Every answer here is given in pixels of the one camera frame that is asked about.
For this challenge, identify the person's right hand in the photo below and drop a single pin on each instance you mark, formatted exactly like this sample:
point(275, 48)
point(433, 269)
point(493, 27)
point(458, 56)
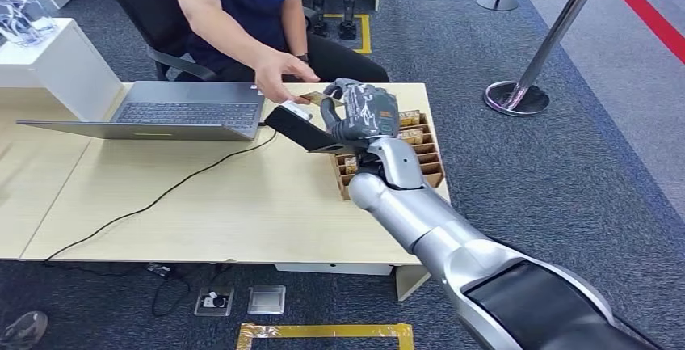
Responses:
point(278, 74)

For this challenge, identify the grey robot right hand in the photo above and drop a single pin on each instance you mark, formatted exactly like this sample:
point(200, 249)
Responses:
point(366, 112)

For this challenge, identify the yellow printed card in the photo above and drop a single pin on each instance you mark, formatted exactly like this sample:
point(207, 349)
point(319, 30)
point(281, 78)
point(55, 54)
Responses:
point(409, 118)
point(351, 166)
point(317, 98)
point(411, 136)

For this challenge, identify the cardboard card holder box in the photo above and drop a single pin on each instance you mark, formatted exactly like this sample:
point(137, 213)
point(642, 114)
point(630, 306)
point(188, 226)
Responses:
point(431, 163)

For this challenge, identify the person's right forearm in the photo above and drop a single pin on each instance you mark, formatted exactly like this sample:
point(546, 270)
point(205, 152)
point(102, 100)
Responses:
point(225, 26)

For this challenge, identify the person's left forearm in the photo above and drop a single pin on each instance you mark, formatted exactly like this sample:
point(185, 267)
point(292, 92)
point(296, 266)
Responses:
point(294, 26)

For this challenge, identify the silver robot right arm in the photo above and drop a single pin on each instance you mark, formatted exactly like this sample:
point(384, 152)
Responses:
point(428, 224)

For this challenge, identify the black wristwatch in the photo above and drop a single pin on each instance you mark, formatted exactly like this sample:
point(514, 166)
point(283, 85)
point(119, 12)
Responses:
point(303, 58)

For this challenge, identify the yellow floor tape outline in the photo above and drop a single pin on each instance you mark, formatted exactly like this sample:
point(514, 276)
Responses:
point(366, 34)

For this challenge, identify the grey laptop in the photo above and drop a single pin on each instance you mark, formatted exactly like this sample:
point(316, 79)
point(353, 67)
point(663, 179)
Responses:
point(187, 112)

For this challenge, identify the black office chair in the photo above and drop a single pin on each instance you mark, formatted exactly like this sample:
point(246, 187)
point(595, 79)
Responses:
point(139, 10)

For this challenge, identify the white under-desk tray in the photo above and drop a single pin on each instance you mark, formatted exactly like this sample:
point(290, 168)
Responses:
point(332, 270)

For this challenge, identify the beige desk leg panel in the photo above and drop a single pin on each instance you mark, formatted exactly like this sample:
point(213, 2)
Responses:
point(409, 283)

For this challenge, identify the metal floor socket cover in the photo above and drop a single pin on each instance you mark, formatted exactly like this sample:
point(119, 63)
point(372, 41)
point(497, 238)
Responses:
point(266, 300)

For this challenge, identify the gold floor tape outline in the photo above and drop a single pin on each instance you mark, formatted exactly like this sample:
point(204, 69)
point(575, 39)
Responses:
point(321, 331)

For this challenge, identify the black power adapter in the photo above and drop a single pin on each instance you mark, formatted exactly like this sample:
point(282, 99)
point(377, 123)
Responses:
point(158, 269)

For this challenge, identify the floor socket with plug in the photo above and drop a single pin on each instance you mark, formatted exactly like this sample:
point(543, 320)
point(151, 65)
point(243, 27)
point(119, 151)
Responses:
point(214, 301)

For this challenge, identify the clear glass sculpture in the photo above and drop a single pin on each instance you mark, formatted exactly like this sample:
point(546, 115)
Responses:
point(24, 13)

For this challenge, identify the red barrier belt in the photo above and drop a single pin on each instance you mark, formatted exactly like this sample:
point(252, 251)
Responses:
point(647, 13)

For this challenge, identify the grey shoe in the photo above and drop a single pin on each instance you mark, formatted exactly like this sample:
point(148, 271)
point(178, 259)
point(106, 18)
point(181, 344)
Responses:
point(24, 330)

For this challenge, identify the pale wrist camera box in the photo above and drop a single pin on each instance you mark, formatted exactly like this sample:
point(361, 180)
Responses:
point(295, 110)

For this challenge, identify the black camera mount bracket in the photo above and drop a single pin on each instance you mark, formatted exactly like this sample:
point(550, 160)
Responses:
point(299, 130)

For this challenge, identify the chrome stanchion post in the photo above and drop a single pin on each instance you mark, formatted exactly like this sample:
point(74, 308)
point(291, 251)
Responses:
point(556, 31)

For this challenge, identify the white display pedestal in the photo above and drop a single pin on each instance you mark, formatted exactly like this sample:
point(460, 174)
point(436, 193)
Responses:
point(59, 69)

